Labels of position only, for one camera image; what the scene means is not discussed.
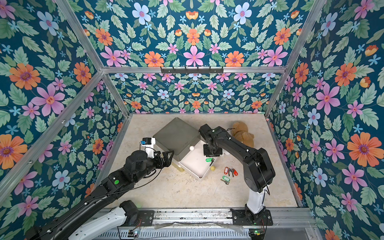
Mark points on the aluminium frame left top beam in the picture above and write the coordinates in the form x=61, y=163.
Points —
x=13, y=177

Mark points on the aluminium frame rear top beam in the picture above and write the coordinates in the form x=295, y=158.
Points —
x=157, y=70

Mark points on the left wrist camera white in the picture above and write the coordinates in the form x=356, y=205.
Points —
x=148, y=146

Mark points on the aluminium frame right rear post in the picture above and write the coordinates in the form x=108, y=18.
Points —
x=313, y=15

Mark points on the aluminium frame post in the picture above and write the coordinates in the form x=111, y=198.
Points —
x=313, y=15
x=83, y=39

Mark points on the aluminium frame beam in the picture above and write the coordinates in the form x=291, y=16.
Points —
x=157, y=70
x=13, y=177

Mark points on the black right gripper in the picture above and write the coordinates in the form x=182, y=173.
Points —
x=212, y=150

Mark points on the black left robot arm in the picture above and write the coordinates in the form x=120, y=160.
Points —
x=137, y=166

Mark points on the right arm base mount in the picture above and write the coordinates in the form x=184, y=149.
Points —
x=255, y=213

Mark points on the black wall hook rail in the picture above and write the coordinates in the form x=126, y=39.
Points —
x=191, y=70

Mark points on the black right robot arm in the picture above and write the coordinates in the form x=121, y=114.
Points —
x=258, y=168

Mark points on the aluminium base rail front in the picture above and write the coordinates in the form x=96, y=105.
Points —
x=217, y=224

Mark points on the yellow drawer cabinet base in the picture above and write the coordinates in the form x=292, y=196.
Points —
x=180, y=169

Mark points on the white drawer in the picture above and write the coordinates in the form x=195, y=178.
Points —
x=195, y=163

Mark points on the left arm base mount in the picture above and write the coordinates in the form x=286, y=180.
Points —
x=127, y=214

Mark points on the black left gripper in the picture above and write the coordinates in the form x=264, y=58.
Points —
x=164, y=156

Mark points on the aluminium frame left rear post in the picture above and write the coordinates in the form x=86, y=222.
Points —
x=83, y=39

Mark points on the brown teddy bear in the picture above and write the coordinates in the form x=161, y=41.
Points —
x=241, y=133

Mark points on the grey top drawer cabinet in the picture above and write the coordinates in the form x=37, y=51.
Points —
x=177, y=136

